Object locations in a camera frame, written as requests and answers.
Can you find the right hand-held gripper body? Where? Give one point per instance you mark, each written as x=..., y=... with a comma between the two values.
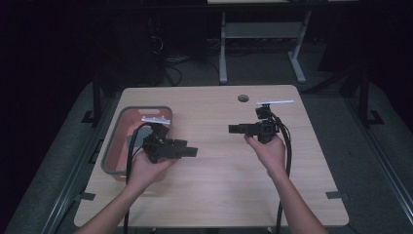
x=264, y=130

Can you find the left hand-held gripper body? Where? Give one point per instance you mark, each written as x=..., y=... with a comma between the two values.
x=162, y=149

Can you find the person's right hand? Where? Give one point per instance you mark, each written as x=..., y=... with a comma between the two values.
x=272, y=156

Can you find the person's left hand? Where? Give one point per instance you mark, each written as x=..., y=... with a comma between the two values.
x=146, y=174

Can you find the black metal stand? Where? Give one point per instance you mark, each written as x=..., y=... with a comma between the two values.
x=96, y=97
x=364, y=97

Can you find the white metal desk frame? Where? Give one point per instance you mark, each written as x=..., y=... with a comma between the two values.
x=259, y=31

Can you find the black tape strip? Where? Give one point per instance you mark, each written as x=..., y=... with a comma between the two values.
x=85, y=196
x=337, y=195

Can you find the pink basin with grey rim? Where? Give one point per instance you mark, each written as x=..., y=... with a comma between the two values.
x=118, y=152

